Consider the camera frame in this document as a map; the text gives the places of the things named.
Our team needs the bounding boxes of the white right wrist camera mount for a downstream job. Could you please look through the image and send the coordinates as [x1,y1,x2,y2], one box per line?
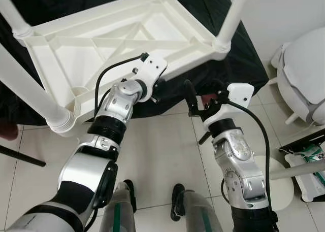
[201,83,254,122]

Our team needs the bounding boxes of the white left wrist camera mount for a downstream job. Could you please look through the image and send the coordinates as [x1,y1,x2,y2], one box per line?
[133,52,168,95]

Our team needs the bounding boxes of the white plastic children table top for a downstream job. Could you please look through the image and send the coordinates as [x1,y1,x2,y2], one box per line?
[14,0,232,137]

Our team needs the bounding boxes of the black table cloth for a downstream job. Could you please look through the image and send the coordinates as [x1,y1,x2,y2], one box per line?
[0,0,269,126]

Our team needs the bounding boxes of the grey left robot leg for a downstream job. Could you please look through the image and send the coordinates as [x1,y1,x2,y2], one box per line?
[99,179,138,232]

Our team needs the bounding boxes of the black storage box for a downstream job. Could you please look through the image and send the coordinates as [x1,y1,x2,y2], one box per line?
[278,128,325,202]

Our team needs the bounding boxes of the grey right robot leg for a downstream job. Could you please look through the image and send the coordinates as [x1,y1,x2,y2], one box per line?
[170,184,224,232]

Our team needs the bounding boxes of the maroon plastic stool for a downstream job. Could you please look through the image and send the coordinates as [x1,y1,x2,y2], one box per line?
[0,123,20,141]
[202,94,216,105]

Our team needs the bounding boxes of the white plastic chair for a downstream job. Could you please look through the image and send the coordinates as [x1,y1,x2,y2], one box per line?
[269,26,325,126]

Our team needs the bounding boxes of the grey robot leg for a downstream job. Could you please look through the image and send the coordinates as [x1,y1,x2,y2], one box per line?
[170,184,224,232]
[99,179,138,232]

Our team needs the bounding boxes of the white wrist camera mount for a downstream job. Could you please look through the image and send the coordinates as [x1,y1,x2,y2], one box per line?
[133,52,168,95]
[201,83,254,122]

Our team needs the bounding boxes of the white green plastic bag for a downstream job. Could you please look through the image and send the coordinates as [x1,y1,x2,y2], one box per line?
[284,143,325,202]

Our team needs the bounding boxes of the white round object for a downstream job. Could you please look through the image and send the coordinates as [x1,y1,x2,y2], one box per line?
[254,156,295,212]

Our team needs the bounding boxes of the black metal table leg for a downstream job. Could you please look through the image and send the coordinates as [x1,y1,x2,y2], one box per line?
[0,145,46,168]
[198,130,214,145]

